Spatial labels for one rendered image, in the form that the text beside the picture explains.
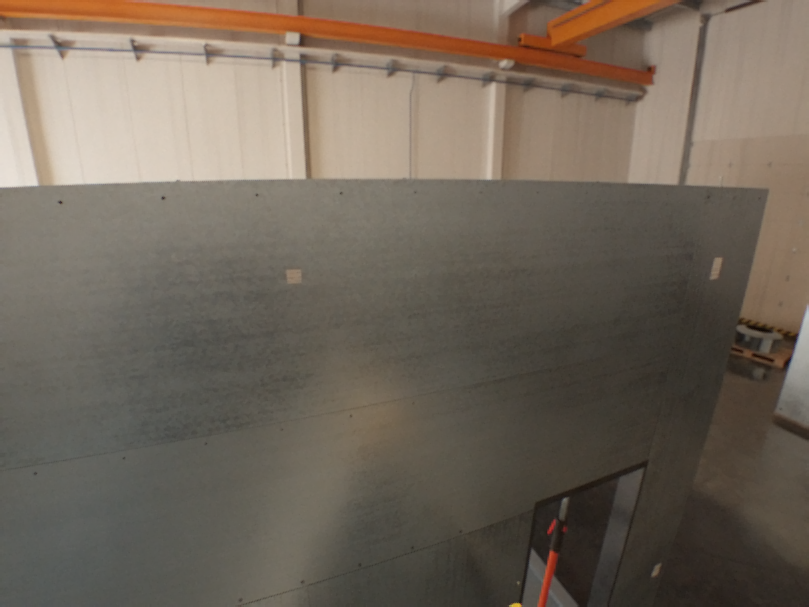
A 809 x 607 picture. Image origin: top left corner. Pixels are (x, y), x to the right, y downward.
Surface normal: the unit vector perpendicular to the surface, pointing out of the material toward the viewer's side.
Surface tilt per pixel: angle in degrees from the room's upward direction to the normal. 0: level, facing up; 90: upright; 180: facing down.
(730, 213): 90
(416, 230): 90
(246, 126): 90
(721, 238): 90
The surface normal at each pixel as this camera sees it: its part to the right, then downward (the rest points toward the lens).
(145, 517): 0.36, 0.27
